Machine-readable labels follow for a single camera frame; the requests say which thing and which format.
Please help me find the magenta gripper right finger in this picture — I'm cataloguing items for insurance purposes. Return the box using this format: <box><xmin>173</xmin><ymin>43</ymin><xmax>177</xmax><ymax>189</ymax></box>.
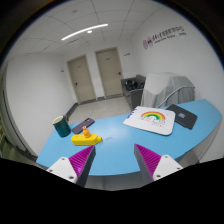
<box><xmin>134</xmin><ymin>144</ymin><xmax>182</xmax><ymax>184</ymax></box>

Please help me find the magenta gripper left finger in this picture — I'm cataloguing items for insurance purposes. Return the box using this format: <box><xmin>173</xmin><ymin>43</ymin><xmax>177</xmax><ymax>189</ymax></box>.
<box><xmin>47</xmin><ymin>145</ymin><xmax>96</xmax><ymax>187</ymax></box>

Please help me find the white rainbow drawing board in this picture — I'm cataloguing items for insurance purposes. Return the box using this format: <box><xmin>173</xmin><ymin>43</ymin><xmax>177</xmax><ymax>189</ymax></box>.
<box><xmin>124</xmin><ymin>106</ymin><xmax>175</xmax><ymax>135</ymax></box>

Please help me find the dark green mug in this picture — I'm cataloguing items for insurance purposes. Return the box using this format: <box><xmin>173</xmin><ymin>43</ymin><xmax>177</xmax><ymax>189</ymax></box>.
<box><xmin>53</xmin><ymin>115</ymin><xmax>71</xmax><ymax>137</ymax></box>

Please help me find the purple smartphone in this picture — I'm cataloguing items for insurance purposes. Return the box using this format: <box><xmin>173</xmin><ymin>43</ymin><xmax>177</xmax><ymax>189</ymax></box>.
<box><xmin>72</xmin><ymin>118</ymin><xmax>94</xmax><ymax>134</ymax></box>

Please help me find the black notebook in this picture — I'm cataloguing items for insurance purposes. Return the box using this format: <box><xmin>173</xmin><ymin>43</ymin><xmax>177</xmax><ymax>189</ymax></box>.
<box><xmin>168</xmin><ymin>104</ymin><xmax>197</xmax><ymax>129</ymax></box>

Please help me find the grey covered chair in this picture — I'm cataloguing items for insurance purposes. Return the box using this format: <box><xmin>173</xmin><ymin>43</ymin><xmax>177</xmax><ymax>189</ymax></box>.
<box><xmin>141</xmin><ymin>72</ymin><xmax>195</xmax><ymax>108</ymax></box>

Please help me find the dark grey sofa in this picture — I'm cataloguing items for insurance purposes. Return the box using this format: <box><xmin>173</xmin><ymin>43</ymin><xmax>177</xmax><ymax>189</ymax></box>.
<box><xmin>121</xmin><ymin>75</ymin><xmax>146</xmax><ymax>109</ymax></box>

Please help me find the left beige door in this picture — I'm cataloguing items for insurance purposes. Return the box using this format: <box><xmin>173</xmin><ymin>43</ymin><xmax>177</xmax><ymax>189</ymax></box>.
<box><xmin>67</xmin><ymin>56</ymin><xmax>96</xmax><ymax>103</ymax></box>

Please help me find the beige door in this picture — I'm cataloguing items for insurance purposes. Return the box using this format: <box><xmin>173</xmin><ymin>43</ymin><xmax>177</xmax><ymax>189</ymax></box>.
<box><xmin>67</xmin><ymin>56</ymin><xmax>96</xmax><ymax>103</ymax></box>
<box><xmin>96</xmin><ymin>48</ymin><xmax>122</xmax><ymax>97</ymax></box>

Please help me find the right beige door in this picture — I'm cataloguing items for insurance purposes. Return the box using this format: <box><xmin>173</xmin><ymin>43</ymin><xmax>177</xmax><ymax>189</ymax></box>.
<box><xmin>96</xmin><ymin>48</ymin><xmax>122</xmax><ymax>97</ymax></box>

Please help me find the ceiling strip light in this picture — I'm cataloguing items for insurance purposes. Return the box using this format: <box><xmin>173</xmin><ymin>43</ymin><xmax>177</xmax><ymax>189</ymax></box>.
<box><xmin>61</xmin><ymin>23</ymin><xmax>108</xmax><ymax>41</ymax></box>

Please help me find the wall logo sign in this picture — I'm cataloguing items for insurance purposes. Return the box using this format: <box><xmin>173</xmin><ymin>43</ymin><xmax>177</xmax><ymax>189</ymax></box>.
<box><xmin>142</xmin><ymin>26</ymin><xmax>186</xmax><ymax>49</ymax></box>

